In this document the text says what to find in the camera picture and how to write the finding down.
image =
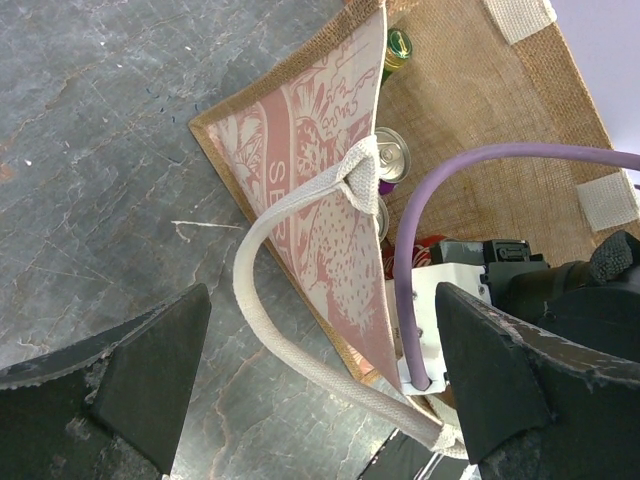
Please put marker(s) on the purple soda can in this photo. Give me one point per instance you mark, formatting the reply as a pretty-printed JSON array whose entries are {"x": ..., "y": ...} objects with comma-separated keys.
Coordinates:
[
  {"x": 382, "y": 220},
  {"x": 395, "y": 159}
]

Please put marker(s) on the red cola can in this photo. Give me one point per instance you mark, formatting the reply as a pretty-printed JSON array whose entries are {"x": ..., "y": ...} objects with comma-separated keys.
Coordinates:
[{"x": 421, "y": 255}]

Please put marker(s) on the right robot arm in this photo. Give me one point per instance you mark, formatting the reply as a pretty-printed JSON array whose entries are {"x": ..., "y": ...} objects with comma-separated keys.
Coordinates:
[{"x": 590, "y": 285}]

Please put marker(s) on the green glass bottle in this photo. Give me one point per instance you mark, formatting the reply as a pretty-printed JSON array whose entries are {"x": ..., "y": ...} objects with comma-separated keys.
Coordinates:
[{"x": 399, "y": 50}]

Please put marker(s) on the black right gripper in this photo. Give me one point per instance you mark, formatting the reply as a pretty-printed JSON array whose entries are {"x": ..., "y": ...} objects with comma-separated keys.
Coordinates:
[{"x": 488, "y": 266}]

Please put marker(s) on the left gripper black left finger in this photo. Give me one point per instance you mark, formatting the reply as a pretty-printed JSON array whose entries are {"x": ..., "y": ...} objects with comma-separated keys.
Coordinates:
[{"x": 111, "y": 406}]

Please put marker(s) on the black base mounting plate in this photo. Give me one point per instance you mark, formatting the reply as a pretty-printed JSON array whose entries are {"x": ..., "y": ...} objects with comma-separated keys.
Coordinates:
[{"x": 402, "y": 458}]

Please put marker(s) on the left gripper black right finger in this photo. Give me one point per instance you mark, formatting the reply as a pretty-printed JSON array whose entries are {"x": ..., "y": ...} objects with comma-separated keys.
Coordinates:
[{"x": 553, "y": 400}]

